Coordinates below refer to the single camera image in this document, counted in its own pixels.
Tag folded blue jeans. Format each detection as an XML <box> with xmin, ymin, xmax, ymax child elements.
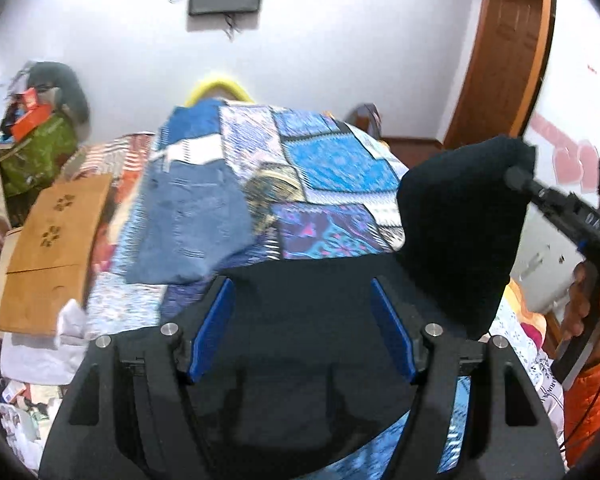
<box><xmin>125</xmin><ymin>159</ymin><xmax>254</xmax><ymax>285</ymax></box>

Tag right hand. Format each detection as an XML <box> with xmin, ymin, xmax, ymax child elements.
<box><xmin>560</xmin><ymin>262</ymin><xmax>600</xmax><ymax>366</ymax></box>

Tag blue patchwork bedspread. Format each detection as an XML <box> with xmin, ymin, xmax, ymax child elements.
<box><xmin>82</xmin><ymin>98</ymin><xmax>566</xmax><ymax>480</ymax></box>

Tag wooden door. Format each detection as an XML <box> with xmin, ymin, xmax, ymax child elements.
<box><xmin>443</xmin><ymin>0</ymin><xmax>554</xmax><ymax>150</ymax></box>

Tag white metal panel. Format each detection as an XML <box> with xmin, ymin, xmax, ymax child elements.
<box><xmin>512</xmin><ymin>205</ymin><xmax>582</xmax><ymax>313</ymax></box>

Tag yellow round object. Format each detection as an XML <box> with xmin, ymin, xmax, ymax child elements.
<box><xmin>185</xmin><ymin>78</ymin><xmax>254</xmax><ymax>107</ymax></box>

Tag black pants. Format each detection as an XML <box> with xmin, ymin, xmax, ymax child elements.
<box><xmin>159</xmin><ymin>134</ymin><xmax>538</xmax><ymax>480</ymax></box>

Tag orange box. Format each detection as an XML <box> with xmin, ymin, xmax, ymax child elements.
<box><xmin>10</xmin><ymin>88</ymin><xmax>53</xmax><ymax>142</ymax></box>

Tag grey plush pillow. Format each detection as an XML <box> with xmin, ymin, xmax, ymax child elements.
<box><xmin>27</xmin><ymin>62</ymin><xmax>90</xmax><ymax>125</ymax></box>

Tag wooden lap desk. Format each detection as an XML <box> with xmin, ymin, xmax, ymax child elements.
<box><xmin>0</xmin><ymin>174</ymin><xmax>112</xmax><ymax>336</ymax></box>

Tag green patterned bag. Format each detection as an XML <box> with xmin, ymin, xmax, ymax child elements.
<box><xmin>0</xmin><ymin>114</ymin><xmax>78</xmax><ymax>197</ymax></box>

